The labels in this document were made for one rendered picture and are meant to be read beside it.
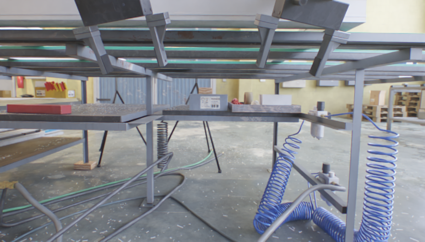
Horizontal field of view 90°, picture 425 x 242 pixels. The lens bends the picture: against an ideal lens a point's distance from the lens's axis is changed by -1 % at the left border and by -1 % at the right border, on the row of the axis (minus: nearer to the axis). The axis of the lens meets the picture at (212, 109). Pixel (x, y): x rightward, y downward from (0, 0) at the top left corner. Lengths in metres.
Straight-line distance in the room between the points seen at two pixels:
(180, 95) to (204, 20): 6.61
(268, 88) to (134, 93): 4.41
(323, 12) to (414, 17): 9.42
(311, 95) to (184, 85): 4.17
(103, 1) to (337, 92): 7.92
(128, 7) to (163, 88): 6.79
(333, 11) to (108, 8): 0.43
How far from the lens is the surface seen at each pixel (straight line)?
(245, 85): 6.77
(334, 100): 8.13
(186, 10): 0.56
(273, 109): 1.27
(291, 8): 0.46
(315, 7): 0.49
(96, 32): 0.54
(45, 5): 0.69
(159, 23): 0.46
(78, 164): 2.30
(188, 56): 0.83
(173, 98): 7.17
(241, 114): 1.30
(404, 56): 0.81
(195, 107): 1.29
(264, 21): 0.46
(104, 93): 7.92
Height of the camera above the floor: 0.69
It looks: 4 degrees down
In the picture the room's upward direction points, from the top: 1 degrees clockwise
